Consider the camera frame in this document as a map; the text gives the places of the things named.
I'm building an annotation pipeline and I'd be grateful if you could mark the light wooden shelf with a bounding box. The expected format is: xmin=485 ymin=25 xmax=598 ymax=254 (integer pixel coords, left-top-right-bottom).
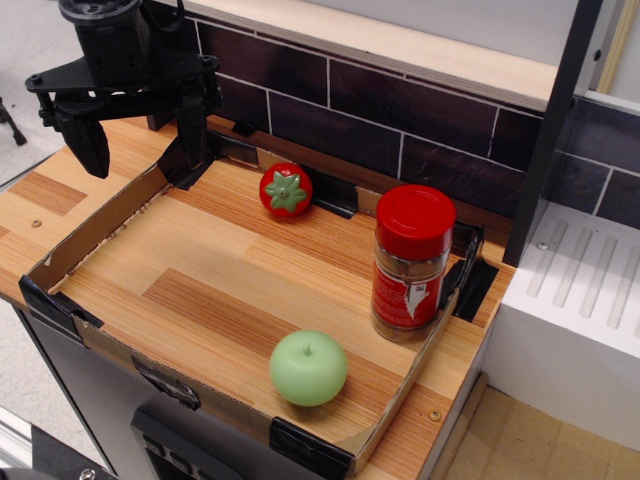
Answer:
xmin=182 ymin=0 xmax=559 ymax=113

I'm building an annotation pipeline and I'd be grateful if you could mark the red toy tomato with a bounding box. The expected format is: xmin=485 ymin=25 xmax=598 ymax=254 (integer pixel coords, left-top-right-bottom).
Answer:
xmin=259 ymin=163 xmax=313 ymax=217

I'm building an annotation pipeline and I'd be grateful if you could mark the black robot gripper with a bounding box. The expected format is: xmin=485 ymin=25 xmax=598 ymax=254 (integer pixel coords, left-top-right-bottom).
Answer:
xmin=25 ymin=1 xmax=223 ymax=179

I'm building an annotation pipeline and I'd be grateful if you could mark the black tripod leg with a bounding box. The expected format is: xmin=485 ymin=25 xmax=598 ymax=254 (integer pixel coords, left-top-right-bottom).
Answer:
xmin=0 ymin=98 xmax=27 ymax=146

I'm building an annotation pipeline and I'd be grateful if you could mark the taped cardboard fence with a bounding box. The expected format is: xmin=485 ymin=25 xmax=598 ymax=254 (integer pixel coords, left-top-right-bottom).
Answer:
xmin=10 ymin=123 xmax=508 ymax=479

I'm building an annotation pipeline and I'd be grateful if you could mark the black metal post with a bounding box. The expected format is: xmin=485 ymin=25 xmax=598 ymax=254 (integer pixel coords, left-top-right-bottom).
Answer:
xmin=503 ymin=0 xmax=620 ymax=267

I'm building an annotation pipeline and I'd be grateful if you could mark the white ribbed drainboard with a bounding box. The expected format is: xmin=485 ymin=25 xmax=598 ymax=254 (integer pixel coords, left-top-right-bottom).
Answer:
xmin=483 ymin=204 xmax=639 ymax=450

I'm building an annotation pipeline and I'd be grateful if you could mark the green toy apple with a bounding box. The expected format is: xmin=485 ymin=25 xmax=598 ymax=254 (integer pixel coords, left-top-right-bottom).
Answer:
xmin=269 ymin=330 xmax=348 ymax=407

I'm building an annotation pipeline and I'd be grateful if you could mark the brass screw front right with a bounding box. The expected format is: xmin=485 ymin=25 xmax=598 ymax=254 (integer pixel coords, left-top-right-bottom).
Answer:
xmin=429 ymin=409 xmax=442 ymax=422

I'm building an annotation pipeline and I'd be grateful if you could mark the red-lidded basil spice bottle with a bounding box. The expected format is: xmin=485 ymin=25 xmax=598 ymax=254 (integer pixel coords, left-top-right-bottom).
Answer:
xmin=371 ymin=185 xmax=456 ymax=343

